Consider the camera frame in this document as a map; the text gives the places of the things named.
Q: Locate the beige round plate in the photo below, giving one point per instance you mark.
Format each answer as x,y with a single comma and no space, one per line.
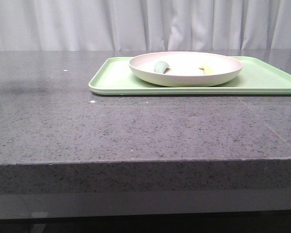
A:
184,68

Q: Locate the yellow plastic fork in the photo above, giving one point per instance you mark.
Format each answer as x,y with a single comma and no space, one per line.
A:
207,69

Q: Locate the green spoon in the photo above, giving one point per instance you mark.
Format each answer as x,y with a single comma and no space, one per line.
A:
161,67

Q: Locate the light green plastic tray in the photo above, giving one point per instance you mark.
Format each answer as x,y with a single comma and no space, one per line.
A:
256,78

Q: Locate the white pleated curtain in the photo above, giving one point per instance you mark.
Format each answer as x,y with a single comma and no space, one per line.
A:
92,25

